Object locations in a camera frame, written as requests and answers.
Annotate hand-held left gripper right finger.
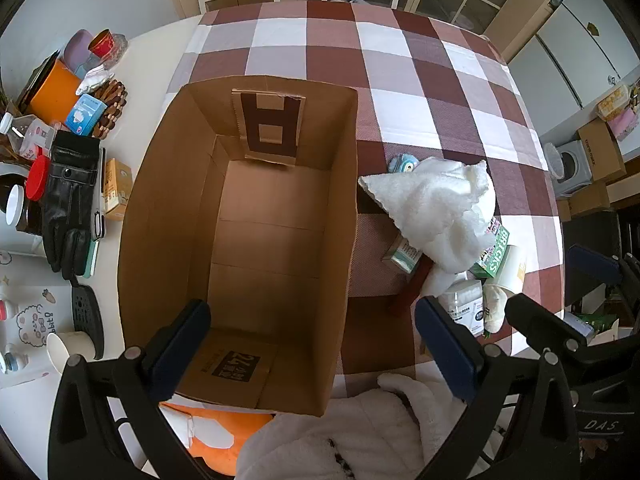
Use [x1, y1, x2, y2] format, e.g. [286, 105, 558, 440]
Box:
[414, 295, 583, 480]

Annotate yellow packet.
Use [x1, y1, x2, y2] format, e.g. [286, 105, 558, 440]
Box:
[595, 84, 631, 122]

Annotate white cloth glove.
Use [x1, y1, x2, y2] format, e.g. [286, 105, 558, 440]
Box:
[76, 65, 116, 96]

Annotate white cabinet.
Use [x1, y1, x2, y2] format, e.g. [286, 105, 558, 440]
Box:
[507, 0, 640, 141]

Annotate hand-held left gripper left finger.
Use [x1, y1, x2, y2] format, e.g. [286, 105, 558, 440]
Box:
[54, 299, 213, 480]

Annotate white cartoon printed container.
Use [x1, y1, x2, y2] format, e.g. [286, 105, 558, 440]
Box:
[0, 250, 76, 391]

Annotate white paper cup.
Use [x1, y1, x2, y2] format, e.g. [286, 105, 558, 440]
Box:
[46, 330, 98, 376]
[495, 244, 527, 295]

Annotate black slotted spatula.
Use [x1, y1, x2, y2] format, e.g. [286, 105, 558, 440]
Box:
[67, 277, 105, 361]

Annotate red cup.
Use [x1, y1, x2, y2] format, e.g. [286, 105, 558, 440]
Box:
[89, 30, 113, 57]

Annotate small grey bin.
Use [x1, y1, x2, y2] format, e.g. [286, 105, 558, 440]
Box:
[550, 140, 593, 196]

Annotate plain cardboard box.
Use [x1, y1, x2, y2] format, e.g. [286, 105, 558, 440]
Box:
[567, 182, 613, 218]

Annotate small green white box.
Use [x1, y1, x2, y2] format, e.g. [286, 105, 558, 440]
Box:
[382, 236, 423, 275]

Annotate clear plastic water bottle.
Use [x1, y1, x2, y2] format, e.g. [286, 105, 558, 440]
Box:
[0, 114, 57, 161]

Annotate blue tissue pack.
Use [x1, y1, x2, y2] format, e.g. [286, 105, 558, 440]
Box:
[65, 94, 108, 137]

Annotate cardboard box with print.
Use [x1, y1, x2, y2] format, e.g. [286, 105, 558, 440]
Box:
[577, 117, 627, 183]

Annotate small orange box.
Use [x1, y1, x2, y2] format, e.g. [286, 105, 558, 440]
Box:
[102, 158, 133, 222]

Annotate white lid dark jar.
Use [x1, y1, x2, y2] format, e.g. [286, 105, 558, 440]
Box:
[0, 160, 33, 233]

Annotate white wipes packet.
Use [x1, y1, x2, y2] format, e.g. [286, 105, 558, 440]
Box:
[439, 279, 485, 338]

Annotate red lid jar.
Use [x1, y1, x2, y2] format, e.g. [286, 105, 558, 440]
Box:
[27, 155, 51, 201]

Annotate wooden trivet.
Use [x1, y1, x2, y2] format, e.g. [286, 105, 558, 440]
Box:
[87, 79, 127, 140]

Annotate green notebook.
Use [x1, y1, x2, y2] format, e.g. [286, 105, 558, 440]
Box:
[82, 237, 101, 278]

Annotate purple bowl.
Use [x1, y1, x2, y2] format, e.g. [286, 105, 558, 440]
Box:
[63, 30, 103, 72]

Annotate black leather gloves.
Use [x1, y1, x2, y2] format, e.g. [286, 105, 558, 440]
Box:
[41, 131, 103, 280]

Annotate person's white fleece garment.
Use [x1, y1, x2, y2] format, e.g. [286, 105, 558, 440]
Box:
[235, 372, 501, 480]

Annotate brown white checked tablecloth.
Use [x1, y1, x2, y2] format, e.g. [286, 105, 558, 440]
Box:
[160, 0, 566, 376]

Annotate orange cushion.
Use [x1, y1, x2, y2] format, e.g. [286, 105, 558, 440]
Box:
[160, 400, 276, 478]

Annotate orange round container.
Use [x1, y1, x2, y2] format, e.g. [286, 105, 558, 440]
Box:
[25, 60, 83, 123]

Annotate white fluffy towel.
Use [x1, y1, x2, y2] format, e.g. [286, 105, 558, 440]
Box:
[359, 157, 497, 301]

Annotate green white packet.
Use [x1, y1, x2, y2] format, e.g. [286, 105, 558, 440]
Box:
[565, 310, 618, 346]

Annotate pink packet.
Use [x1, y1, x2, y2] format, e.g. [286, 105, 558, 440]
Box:
[612, 110, 640, 142]

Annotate green printed box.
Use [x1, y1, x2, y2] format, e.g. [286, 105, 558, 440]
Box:
[469, 217, 511, 279]

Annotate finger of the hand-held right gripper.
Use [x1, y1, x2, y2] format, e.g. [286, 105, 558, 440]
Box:
[567, 244, 640, 288]
[504, 293, 597, 362]

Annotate brown cardboard box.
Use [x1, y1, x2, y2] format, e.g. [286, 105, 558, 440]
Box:
[117, 75, 360, 418]

